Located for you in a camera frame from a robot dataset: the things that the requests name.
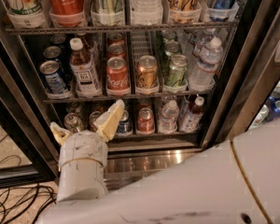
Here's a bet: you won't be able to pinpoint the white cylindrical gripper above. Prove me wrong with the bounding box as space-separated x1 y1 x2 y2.
49 99 125 167

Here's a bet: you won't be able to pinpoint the tea bottle white cap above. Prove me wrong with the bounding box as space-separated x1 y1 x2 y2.
68 37 102 98

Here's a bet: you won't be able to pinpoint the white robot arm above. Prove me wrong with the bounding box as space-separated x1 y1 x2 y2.
35 101 280 224

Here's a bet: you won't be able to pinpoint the bottom shelf gold can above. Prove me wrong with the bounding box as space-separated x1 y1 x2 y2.
89 111 102 132

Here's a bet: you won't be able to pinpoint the bottom shelf blue pepsi can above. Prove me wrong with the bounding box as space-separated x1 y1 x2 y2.
117 111 132 135

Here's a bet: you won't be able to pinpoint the stainless fridge base grille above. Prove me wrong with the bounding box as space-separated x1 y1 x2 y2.
105 148 202 191

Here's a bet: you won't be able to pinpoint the left fridge glass door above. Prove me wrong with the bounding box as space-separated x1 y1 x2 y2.
0 30 59 189

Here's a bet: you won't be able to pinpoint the fridge glass door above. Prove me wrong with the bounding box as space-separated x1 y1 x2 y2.
198 0 280 148
0 30 59 189

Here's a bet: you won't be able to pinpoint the bottom shelf red coke can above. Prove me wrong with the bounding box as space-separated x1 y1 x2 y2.
137 107 155 132

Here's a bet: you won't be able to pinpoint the bottom shelf small water bottle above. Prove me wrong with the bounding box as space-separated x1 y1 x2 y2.
160 100 179 133

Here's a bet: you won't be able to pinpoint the bottom shelf white label bottle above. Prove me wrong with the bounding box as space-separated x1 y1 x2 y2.
179 96 204 133

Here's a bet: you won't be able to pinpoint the front clear water bottle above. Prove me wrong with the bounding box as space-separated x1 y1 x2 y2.
188 36 224 91

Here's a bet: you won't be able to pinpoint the rear clear water bottle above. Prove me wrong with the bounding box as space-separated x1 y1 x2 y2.
190 28 216 58

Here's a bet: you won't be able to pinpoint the right fridge glass door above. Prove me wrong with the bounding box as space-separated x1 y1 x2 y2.
198 0 280 148

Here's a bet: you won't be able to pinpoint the front blue pepsi can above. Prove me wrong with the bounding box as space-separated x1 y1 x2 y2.
39 61 69 94

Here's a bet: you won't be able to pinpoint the front red coca-cola can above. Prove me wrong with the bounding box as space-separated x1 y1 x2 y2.
106 57 130 91

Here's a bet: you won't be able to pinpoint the red coca-cola can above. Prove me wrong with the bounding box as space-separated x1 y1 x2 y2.
106 57 130 91
107 33 125 45
107 44 126 59

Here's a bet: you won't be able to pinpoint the gold caffeine-free coke can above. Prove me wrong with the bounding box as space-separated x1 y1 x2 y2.
136 55 158 89

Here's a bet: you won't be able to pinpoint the middle dark can left column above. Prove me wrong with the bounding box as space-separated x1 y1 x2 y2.
43 46 63 63

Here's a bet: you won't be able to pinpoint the dark can column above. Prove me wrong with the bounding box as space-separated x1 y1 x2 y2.
50 34 67 48
43 46 63 63

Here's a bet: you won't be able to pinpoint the rear dark can left column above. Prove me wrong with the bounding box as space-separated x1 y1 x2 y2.
50 34 67 48

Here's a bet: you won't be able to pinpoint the rear red coca-cola can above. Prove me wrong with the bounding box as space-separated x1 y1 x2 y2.
107 33 125 45

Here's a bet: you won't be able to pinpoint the front green soda can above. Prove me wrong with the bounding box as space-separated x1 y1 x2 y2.
165 54 188 87

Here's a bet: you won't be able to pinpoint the green soda can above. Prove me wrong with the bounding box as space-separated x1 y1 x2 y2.
165 54 188 87
163 41 181 61
161 30 177 44

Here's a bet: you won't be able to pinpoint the rear green soda can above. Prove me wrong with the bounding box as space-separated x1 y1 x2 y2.
161 30 177 44

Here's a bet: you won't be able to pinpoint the blue can behind right door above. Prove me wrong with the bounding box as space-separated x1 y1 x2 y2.
265 100 280 121

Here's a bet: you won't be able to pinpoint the black cables on floor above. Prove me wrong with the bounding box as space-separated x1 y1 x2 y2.
0 133 59 224

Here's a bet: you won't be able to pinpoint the middle wire fridge shelf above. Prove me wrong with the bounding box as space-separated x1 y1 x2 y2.
43 90 213 104

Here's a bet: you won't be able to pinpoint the wire fridge shelf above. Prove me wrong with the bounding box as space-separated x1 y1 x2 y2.
6 20 239 35
43 90 213 104

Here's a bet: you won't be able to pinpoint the upper wire fridge shelf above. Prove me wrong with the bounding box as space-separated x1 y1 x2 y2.
6 20 239 35

